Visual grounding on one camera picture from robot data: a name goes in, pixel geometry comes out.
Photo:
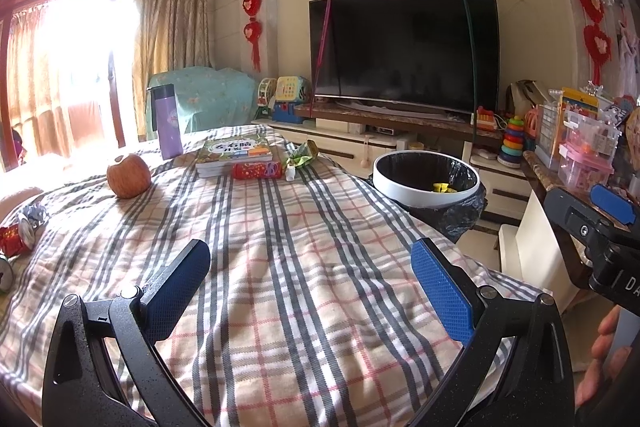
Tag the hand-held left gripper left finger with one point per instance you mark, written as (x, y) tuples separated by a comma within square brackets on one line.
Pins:
[(175, 292)]

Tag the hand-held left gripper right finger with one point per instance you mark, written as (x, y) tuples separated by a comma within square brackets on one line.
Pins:
[(442, 289)]

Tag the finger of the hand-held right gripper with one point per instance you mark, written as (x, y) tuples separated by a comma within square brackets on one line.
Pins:
[(612, 202), (570, 217)]

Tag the white rimmed trash bin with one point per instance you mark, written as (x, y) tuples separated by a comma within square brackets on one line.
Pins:
[(400, 194)]

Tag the person's right hand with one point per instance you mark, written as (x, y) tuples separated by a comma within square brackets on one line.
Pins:
[(595, 377)]

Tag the marble top white side cabinet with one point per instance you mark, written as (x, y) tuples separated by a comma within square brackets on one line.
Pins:
[(530, 232)]

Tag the pink clear storage box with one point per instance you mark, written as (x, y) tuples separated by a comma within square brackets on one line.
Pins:
[(587, 162)]

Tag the orange toy basket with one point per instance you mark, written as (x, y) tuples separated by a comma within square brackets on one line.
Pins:
[(532, 127)]

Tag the yellow crumpled wrapper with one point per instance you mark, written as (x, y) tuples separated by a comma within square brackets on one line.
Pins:
[(442, 187)]

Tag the yellow blue card packet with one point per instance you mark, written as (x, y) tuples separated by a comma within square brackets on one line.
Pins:
[(580, 104)]

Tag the apple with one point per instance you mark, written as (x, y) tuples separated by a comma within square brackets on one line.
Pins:
[(127, 177)]

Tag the red toy phone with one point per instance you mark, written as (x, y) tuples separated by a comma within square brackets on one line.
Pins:
[(488, 119)]

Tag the white paper bag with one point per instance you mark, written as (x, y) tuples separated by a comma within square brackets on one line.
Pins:
[(525, 97)]

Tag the red box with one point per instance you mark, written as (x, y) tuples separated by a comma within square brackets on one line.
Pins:
[(255, 170)]

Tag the pink hanging pendant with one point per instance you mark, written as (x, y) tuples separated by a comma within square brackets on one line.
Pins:
[(368, 162)]

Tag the green picture book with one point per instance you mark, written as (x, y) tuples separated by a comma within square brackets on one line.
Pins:
[(230, 149)]

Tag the silver foil wrapper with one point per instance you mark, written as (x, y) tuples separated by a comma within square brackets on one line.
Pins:
[(35, 212)]

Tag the purple water bottle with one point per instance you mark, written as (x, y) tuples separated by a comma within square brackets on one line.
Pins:
[(167, 127)]

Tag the small white bottle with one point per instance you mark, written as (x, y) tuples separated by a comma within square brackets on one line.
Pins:
[(290, 173)]

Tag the crushed red can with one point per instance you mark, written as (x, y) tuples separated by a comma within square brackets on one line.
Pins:
[(15, 239)]

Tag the black set-top box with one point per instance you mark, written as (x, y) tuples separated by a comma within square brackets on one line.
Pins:
[(386, 130)]

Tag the green can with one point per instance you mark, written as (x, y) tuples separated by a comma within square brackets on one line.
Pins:
[(5, 274)]

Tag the white TV cabinet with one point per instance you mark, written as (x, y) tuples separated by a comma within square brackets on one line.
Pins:
[(340, 142)]

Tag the beige sofa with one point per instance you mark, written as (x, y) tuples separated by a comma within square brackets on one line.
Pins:
[(17, 199)]

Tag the green crumpled wrapper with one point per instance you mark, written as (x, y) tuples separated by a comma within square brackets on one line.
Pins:
[(302, 154)]

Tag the teal cloth cover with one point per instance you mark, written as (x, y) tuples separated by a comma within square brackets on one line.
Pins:
[(210, 92)]

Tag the blue toy cash register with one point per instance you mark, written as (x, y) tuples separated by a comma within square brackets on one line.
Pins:
[(287, 113)]

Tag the red pink bundle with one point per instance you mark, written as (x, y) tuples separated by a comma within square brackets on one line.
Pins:
[(18, 146)]

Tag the ferris wheel toy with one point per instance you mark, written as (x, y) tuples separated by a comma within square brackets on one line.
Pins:
[(265, 97)]

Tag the black television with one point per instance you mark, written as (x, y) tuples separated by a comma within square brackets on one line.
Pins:
[(400, 52)]

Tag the sheer orange curtain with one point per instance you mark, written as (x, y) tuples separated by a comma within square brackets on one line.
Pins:
[(50, 72)]

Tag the beige patterned curtain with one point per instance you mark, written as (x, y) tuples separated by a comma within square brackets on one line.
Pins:
[(170, 17)]

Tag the pink stick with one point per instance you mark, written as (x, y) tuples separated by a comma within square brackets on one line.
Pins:
[(322, 37)]

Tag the wooden balcony door frame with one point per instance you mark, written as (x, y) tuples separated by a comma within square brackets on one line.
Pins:
[(5, 82)]

